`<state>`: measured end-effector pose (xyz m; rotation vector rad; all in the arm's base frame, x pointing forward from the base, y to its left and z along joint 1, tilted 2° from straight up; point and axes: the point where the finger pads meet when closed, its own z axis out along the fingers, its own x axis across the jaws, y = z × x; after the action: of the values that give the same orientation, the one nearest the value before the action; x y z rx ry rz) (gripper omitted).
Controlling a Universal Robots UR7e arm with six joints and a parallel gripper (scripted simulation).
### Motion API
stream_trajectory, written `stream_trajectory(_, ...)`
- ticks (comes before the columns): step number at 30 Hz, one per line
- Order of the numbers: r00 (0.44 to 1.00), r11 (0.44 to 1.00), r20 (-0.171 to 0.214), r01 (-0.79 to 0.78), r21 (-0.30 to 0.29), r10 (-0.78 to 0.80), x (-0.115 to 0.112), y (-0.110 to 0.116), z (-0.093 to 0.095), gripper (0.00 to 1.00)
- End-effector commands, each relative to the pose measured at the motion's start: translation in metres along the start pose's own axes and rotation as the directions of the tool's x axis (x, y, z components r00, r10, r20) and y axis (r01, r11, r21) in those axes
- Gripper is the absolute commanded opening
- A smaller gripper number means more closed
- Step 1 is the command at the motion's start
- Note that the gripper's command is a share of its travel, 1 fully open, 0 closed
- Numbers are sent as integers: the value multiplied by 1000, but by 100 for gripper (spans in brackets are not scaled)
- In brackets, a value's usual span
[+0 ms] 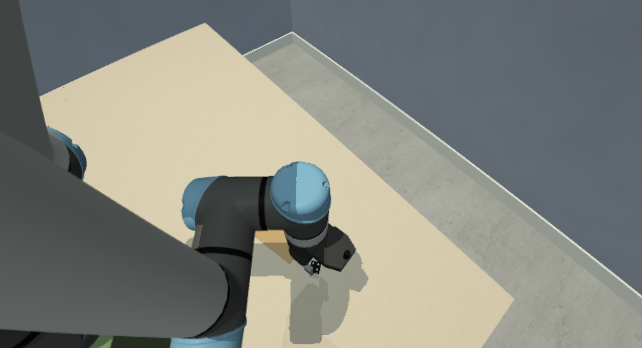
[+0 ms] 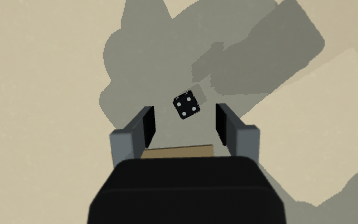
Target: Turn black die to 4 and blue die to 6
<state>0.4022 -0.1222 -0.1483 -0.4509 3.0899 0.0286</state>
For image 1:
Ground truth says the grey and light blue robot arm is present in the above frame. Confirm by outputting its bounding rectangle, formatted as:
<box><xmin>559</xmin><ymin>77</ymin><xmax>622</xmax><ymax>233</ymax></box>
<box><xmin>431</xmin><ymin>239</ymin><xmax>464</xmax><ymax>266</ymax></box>
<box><xmin>0</xmin><ymin>0</ymin><xmax>331</xmax><ymax>348</ymax></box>

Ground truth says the black die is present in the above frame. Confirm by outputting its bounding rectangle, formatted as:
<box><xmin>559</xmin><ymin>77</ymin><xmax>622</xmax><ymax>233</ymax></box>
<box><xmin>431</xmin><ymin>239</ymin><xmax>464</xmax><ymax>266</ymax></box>
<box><xmin>311</xmin><ymin>261</ymin><xmax>321</xmax><ymax>274</ymax></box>

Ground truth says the tan square mat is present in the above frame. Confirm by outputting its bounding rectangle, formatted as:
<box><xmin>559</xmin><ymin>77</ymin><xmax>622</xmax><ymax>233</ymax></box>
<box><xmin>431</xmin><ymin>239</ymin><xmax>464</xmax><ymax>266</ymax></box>
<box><xmin>255</xmin><ymin>230</ymin><xmax>293</xmax><ymax>263</ymax></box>

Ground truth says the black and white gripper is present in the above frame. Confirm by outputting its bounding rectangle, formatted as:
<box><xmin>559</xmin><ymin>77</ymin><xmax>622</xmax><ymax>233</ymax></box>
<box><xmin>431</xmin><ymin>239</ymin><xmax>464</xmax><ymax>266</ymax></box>
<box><xmin>284</xmin><ymin>223</ymin><xmax>356</xmax><ymax>276</ymax></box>

